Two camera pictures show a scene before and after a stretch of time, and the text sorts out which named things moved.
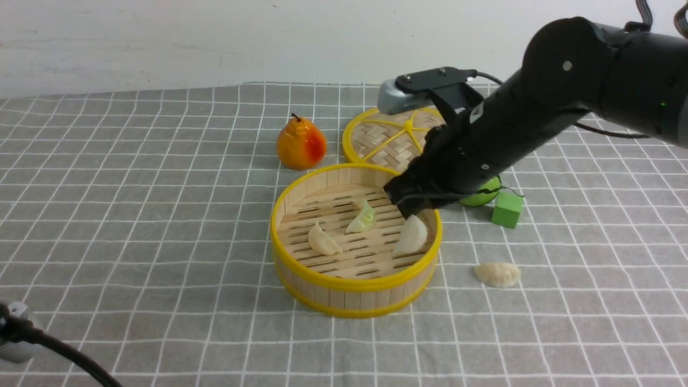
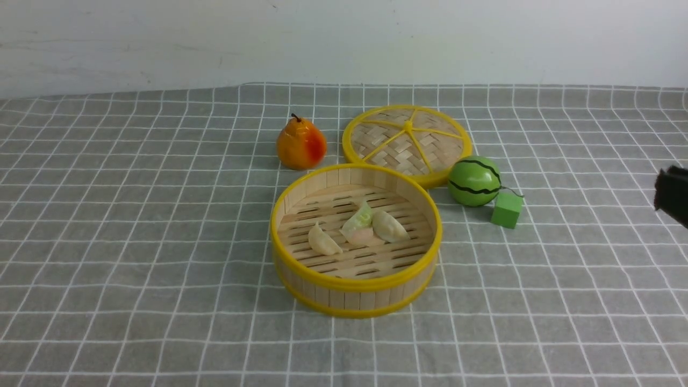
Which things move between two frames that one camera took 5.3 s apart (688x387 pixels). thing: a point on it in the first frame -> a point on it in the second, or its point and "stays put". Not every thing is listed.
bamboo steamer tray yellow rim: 341,248 stays put
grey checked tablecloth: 135,226 stays put
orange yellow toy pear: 300,145 stays put
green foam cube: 507,209 stays put
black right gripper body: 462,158 -> 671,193
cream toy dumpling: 321,242 stays put
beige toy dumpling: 497,274 -> 387,228
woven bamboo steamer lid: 388,141 stays put
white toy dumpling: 413,236 -> 361,236
